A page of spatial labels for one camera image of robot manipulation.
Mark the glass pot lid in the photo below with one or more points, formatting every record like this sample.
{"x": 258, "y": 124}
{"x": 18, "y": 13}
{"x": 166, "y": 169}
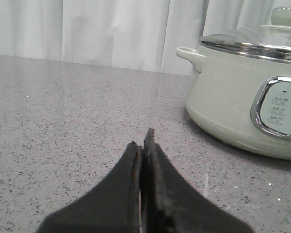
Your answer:
{"x": 268, "y": 42}

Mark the white curtain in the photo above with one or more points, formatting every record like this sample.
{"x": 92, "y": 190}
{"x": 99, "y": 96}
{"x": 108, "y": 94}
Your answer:
{"x": 133, "y": 34}

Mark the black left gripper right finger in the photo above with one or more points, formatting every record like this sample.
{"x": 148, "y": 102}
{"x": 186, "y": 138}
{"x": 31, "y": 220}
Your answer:
{"x": 169, "y": 204}

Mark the pale green electric cooking pot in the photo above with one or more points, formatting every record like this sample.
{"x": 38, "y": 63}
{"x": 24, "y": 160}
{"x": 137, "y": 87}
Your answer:
{"x": 243, "y": 101}

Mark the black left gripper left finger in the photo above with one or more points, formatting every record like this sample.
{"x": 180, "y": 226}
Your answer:
{"x": 112, "y": 206}

